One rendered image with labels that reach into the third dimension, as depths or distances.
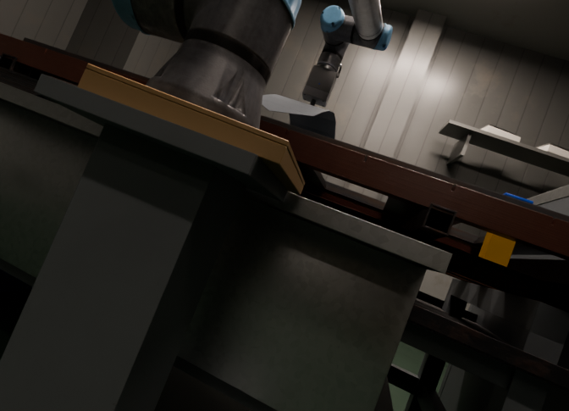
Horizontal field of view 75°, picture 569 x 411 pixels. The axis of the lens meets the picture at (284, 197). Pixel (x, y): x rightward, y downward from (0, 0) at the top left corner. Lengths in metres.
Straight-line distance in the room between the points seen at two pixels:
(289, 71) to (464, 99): 1.86
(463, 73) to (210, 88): 4.10
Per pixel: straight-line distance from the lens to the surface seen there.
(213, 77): 0.44
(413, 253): 0.57
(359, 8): 1.04
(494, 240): 0.98
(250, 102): 0.45
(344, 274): 0.73
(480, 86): 4.44
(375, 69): 4.29
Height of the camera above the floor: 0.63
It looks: 4 degrees up
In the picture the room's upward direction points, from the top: 22 degrees clockwise
